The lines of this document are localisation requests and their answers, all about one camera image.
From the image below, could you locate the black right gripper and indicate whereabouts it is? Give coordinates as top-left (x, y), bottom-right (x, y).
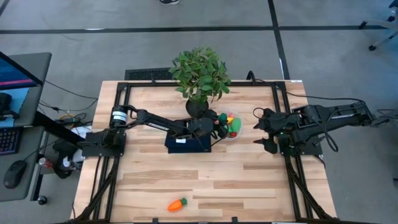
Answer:
top-left (252, 110), bottom-right (285, 154)

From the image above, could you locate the folded navy blue cloth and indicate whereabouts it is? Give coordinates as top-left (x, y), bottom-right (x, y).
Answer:
top-left (164, 132), bottom-right (212, 154)

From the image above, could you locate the thin black cable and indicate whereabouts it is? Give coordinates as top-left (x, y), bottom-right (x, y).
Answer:
top-left (44, 80), bottom-right (99, 101)

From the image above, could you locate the computer monitor lit screen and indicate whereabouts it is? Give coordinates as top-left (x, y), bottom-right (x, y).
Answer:
top-left (0, 51), bottom-right (44, 91)

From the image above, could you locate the black floor grate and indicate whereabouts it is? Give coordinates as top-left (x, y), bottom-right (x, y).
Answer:
top-left (124, 67), bottom-right (175, 81)

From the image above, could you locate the black controller box green light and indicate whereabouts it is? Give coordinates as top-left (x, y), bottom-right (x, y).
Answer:
top-left (55, 112), bottom-right (88, 126)

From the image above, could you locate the light blue desk mat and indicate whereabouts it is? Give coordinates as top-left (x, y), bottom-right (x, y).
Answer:
top-left (0, 88), bottom-right (30, 128)

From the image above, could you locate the clear plastic tupperware container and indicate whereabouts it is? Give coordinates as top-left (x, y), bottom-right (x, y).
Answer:
top-left (214, 108), bottom-right (244, 141)

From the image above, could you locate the black computer keyboard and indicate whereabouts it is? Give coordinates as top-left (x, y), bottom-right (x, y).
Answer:
top-left (0, 127), bottom-right (22, 156)

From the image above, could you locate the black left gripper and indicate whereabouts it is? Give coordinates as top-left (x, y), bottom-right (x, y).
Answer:
top-left (190, 109), bottom-right (229, 139)

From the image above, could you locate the gray office desk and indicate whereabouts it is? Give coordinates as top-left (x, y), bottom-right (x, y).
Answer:
top-left (0, 52), bottom-right (52, 206)

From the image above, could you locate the gray office chair base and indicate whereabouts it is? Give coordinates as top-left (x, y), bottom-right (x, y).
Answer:
top-left (359, 0), bottom-right (398, 52)

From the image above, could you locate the black white floor device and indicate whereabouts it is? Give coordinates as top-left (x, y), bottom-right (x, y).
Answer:
top-left (52, 139), bottom-right (82, 180)

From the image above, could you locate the red drink can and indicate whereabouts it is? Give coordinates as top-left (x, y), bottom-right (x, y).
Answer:
top-left (37, 157), bottom-right (54, 169)

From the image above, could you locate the green potted plant black pot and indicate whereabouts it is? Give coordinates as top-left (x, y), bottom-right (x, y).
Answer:
top-left (169, 46), bottom-right (231, 119)

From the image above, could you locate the black computer mouse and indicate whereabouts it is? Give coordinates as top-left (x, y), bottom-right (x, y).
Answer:
top-left (3, 160), bottom-right (27, 190)

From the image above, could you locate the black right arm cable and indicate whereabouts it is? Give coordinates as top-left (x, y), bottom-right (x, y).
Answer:
top-left (247, 70), bottom-right (368, 105)

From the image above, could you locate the black rounded gadget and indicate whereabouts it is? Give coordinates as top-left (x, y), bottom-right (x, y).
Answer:
top-left (0, 92), bottom-right (15, 121)

